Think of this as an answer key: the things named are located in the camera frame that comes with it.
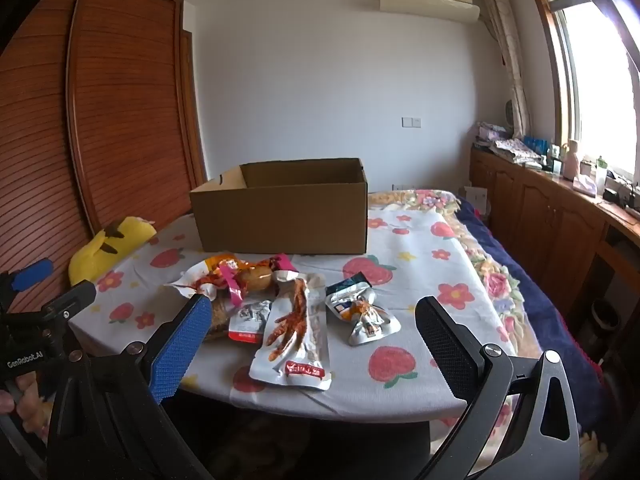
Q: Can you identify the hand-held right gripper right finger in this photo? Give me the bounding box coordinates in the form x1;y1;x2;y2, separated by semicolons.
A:
415;296;581;480

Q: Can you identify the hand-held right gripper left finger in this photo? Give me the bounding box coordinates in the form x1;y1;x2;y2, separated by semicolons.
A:
47;294;213;480

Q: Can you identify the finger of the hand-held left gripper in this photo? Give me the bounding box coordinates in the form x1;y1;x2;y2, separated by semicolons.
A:
42;280;97;328
0;258;55;306

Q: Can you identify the clear brittle bar packet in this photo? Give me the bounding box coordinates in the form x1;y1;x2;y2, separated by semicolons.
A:
202;295;236;341

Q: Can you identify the red white chili packet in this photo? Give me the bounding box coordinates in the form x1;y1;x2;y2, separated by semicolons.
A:
164;260;236;301

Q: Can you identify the silver packet red base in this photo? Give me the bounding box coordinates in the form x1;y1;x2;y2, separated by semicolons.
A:
228;299;274;345

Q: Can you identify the small silver orange packet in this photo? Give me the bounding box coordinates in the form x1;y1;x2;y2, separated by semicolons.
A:
348;299;402;347

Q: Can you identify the orange snack packet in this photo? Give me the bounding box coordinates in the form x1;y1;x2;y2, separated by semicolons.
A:
202;255;251;273

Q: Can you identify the pink edged egg packet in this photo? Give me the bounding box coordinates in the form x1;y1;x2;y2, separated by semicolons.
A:
220;254;297;307

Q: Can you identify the large chicken feet packet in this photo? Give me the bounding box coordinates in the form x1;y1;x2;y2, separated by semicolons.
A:
248;271;333;392

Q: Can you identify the brown cardboard box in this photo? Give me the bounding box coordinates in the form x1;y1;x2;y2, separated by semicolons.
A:
189;158;369;256

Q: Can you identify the person's left hand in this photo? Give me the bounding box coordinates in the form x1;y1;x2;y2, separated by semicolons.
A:
0;375;51;433

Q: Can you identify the yellow plush toy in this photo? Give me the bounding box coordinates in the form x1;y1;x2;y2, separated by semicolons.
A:
68;216;158;286

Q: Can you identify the strawberry printed tablecloth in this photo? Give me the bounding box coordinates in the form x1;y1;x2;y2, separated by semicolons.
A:
67;207;518;423

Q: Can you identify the white carton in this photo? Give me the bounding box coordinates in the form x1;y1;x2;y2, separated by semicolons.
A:
465;186;488;213

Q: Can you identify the black waste bin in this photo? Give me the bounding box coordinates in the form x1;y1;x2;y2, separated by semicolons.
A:
592;300;621;333

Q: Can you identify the wooden low cabinet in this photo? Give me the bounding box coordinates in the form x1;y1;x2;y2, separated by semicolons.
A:
470;145;640;341

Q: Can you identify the wooden slatted wardrobe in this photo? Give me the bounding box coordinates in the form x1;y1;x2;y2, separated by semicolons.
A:
0;0;206;311

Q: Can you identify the pink bottle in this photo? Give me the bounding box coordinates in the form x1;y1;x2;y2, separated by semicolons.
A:
564;140;581;179

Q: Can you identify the black device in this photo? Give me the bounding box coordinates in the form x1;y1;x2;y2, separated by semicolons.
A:
602;180;640;211

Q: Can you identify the patterned curtain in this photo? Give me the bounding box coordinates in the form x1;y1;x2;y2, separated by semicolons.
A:
477;0;532;141

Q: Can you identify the wooden framed window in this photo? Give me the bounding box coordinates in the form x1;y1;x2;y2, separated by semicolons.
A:
530;0;640;176

